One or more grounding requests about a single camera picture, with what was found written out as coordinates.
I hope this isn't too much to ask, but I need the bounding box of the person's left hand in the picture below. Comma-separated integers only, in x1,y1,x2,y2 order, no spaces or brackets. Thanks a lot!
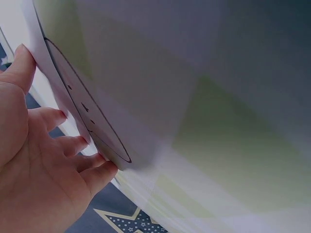
0,43,119,233

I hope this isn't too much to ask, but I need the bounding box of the white paper sheet with drawn circle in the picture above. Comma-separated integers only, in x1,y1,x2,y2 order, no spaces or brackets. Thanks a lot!
20,0,202,172

